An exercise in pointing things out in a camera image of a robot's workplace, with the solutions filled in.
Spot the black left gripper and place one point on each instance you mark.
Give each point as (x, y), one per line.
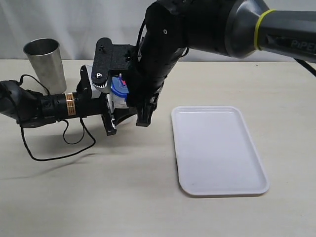
(85, 107)

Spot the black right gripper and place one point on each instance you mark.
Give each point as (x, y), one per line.
(145, 77)

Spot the clear plastic container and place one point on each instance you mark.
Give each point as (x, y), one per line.
(120, 103)

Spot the blue container lid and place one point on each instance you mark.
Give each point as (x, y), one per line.
(119, 87)

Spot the stainless steel cup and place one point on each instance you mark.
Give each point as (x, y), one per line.
(45, 58)

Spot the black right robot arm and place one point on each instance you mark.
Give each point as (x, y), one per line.
(232, 28)

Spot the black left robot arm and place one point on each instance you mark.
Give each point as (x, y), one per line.
(32, 109)

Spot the white plastic tray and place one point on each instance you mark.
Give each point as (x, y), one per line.
(215, 154)

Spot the white backdrop curtain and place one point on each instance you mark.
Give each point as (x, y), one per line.
(76, 24)

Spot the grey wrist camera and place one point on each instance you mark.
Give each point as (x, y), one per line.
(110, 60)
(86, 82)

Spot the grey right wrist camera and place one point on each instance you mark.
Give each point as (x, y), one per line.
(110, 60)

